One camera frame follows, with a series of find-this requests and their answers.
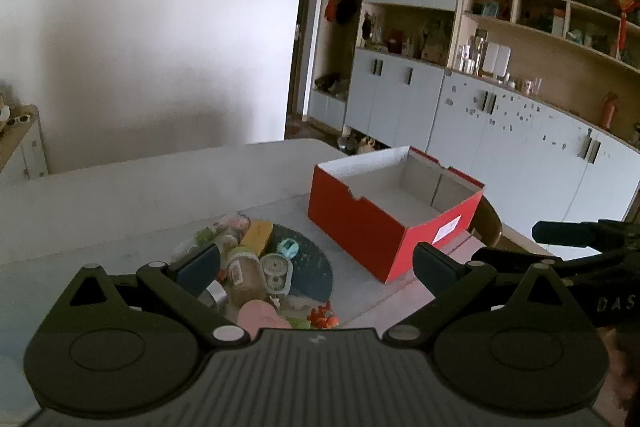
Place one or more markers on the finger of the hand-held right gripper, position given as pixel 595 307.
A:
pixel 565 233
pixel 505 257

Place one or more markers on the yellow small carton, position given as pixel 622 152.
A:
pixel 257 236

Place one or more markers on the grey shoes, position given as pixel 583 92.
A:
pixel 349 143

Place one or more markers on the small white side cabinet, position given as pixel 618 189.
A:
pixel 27 147

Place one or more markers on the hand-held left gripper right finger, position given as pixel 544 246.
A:
pixel 435 264

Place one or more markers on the brown wooden chair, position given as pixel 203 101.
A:
pixel 487 224

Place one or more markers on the large grey wall cabinet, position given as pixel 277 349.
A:
pixel 400 102

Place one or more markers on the red hanging garment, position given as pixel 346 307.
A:
pixel 331 7

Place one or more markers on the pink striped packet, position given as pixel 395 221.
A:
pixel 235 225

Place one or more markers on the white box on shelf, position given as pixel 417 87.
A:
pixel 496 59

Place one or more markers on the white cardboard box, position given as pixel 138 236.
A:
pixel 360 227

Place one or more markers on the brown jar green lid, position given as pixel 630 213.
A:
pixel 245 277

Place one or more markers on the pink cup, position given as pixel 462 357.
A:
pixel 262 317

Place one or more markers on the white wrapped packet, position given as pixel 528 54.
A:
pixel 184 251

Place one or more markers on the white shoes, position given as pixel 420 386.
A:
pixel 370 145

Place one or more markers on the small teal white toy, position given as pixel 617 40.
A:
pixel 287 248

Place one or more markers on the clear plastic cup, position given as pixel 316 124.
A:
pixel 276 274

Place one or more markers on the red knot ornament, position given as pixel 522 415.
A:
pixel 622 7

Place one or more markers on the dark round mat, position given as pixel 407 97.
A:
pixel 312 267

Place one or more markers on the orange figurine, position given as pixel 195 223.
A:
pixel 609 109

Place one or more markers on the silver tape roll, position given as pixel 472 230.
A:
pixel 216 296

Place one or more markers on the dark brown door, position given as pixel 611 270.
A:
pixel 300 57

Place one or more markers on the dark hanging garment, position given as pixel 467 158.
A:
pixel 347 7

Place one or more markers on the small orange toy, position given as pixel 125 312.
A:
pixel 324 317

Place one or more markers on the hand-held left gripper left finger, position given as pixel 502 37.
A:
pixel 200 264

